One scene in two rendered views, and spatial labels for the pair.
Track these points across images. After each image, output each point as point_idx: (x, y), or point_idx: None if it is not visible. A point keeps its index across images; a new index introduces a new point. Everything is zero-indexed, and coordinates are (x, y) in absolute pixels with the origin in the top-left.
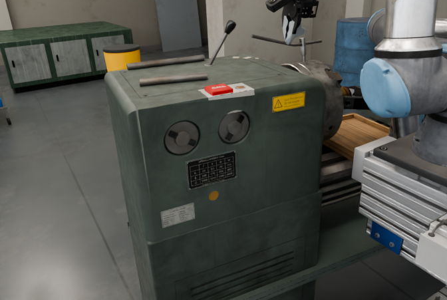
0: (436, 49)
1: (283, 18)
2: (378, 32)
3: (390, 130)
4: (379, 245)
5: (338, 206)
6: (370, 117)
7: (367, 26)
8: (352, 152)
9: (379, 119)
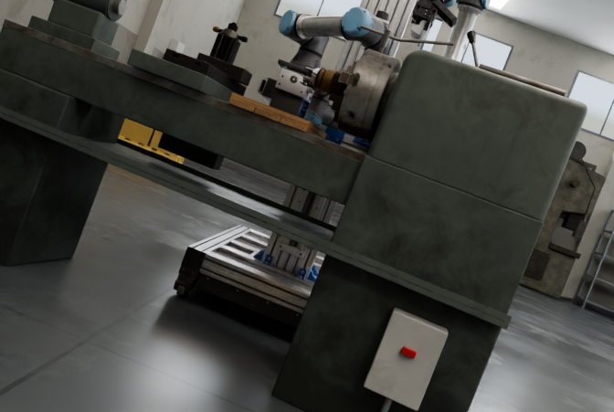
0: None
1: (429, 24)
2: (390, 38)
3: (326, 104)
4: (293, 210)
5: (262, 210)
6: (206, 93)
7: (368, 23)
8: (324, 133)
9: (213, 94)
